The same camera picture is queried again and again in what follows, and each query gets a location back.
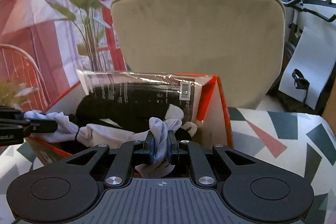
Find white cloth garment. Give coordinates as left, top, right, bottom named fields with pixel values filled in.
left=24, top=104, right=184, bottom=178

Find red strawberry print box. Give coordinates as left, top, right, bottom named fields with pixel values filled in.
left=26, top=75, right=234, bottom=165

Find plastic packaged dark textile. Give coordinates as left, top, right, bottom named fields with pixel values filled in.
left=78, top=71, right=209, bottom=121

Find black cloth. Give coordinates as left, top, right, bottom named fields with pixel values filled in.
left=70, top=95, right=170, bottom=133

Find potted spiky plant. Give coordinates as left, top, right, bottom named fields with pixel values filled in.
left=1, top=80, right=39, bottom=110

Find white sock in box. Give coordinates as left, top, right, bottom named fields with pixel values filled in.
left=165, top=104, right=198, bottom=137

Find patterned geometric tablecloth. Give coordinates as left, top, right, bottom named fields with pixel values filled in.
left=1, top=108, right=335, bottom=223

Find red white curtain backdrop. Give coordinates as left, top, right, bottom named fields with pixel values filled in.
left=1, top=0, right=126, bottom=108

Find tall green plant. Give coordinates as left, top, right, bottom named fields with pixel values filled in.
left=47, top=0, right=112, bottom=71

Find beige velvet chair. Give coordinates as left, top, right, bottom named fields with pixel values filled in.
left=110, top=0, right=285, bottom=108

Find exercise bike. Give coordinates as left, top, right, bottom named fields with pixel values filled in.
left=281, top=0, right=335, bottom=62

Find red wire chair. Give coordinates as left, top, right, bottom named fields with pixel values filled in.
left=1, top=44, right=51, bottom=112

